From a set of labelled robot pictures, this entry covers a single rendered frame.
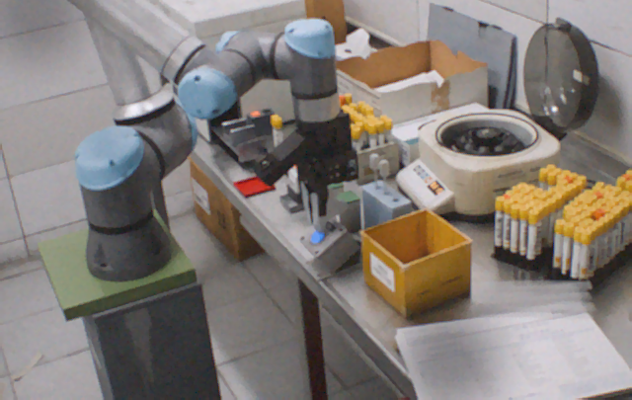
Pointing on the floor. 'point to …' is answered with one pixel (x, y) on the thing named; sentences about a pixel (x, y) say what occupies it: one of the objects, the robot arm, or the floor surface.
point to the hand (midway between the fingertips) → (315, 227)
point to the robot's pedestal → (155, 348)
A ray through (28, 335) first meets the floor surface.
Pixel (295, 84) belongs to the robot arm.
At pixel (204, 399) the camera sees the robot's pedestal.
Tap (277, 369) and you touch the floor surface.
